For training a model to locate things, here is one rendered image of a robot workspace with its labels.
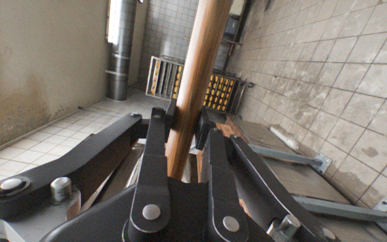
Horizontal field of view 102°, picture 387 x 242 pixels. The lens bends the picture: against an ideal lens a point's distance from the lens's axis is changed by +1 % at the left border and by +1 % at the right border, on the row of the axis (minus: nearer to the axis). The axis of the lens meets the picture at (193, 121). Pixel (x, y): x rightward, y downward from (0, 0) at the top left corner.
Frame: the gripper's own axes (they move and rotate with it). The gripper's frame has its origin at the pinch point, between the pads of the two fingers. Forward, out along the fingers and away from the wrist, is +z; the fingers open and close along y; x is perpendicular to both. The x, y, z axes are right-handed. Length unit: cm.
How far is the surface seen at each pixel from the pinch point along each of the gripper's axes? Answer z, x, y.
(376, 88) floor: 81, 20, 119
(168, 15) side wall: 496, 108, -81
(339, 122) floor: 91, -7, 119
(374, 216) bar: 36, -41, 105
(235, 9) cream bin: 427, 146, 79
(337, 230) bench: 29, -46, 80
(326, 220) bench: 34, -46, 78
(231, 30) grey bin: 428, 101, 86
